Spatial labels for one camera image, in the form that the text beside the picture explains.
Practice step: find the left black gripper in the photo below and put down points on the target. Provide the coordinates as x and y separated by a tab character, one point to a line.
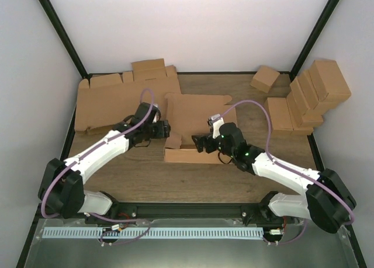
165	129

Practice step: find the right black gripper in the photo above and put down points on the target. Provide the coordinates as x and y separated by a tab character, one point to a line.
201	145

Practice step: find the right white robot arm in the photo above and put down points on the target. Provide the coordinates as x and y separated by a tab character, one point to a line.
321	197

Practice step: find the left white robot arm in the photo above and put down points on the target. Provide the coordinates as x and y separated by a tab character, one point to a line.
62	189

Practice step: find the folded box on table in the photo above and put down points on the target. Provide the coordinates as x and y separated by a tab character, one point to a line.
279	115

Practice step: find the small folded cardboard box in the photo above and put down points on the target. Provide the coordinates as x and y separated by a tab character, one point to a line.
264	78

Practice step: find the large folded cardboard box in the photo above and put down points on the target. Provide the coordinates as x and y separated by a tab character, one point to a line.
329	83

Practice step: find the stack of flat cardboard blanks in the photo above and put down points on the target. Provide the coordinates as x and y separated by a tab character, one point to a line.
105	100

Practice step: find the row of folded boxes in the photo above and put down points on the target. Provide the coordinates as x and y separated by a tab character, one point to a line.
303	118

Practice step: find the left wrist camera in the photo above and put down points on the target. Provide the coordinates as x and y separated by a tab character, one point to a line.
158	112

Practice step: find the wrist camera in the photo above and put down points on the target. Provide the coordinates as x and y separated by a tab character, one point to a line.
215	122
158	112

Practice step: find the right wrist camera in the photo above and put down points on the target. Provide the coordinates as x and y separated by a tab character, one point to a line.
215	122

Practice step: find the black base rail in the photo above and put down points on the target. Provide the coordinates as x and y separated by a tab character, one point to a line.
250	213

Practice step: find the left black frame post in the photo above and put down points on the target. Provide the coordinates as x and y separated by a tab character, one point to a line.
63	35

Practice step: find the black frame post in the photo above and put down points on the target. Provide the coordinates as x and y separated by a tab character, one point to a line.
319	26
63	35

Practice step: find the light blue slotted cable duct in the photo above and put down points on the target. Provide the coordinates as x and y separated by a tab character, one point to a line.
154	233

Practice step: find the right black frame post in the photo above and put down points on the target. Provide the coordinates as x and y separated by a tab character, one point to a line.
319	26

